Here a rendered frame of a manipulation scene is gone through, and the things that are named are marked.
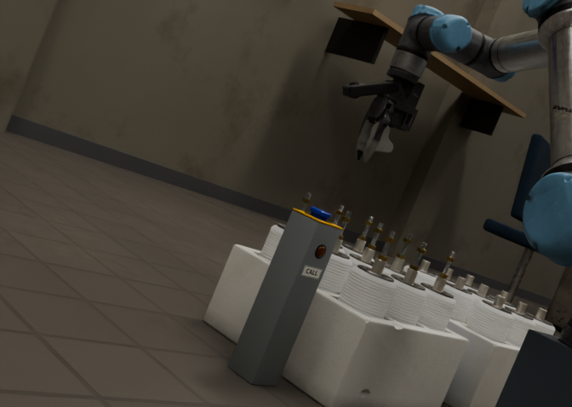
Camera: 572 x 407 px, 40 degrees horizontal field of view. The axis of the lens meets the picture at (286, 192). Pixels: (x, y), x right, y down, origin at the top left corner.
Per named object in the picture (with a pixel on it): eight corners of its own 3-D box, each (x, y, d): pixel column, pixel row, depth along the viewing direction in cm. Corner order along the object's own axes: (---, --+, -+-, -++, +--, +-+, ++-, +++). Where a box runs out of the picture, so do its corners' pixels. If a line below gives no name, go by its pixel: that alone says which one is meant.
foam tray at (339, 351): (437, 415, 171) (470, 340, 170) (328, 410, 142) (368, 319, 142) (313, 337, 198) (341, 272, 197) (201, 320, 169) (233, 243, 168)
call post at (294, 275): (277, 386, 144) (343, 230, 142) (251, 385, 139) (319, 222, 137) (252, 369, 149) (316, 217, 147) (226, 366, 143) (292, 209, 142)
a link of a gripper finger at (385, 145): (388, 169, 173) (402, 130, 174) (366, 160, 171) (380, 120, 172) (381, 169, 176) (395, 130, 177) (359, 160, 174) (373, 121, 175)
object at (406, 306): (343, 349, 163) (376, 269, 162) (376, 358, 168) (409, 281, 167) (368, 369, 155) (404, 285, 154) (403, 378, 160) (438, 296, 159)
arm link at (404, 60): (405, 49, 170) (388, 49, 178) (397, 69, 171) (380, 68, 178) (432, 63, 173) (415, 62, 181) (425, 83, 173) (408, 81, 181)
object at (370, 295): (342, 353, 160) (377, 271, 159) (371, 374, 152) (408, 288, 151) (306, 345, 154) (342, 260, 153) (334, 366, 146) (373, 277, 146)
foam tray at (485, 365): (539, 421, 209) (566, 359, 208) (465, 415, 182) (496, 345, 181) (426, 356, 237) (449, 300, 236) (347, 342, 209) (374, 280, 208)
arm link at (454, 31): (493, 30, 163) (464, 31, 173) (449, 7, 159) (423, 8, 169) (477, 65, 163) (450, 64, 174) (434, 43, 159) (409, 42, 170)
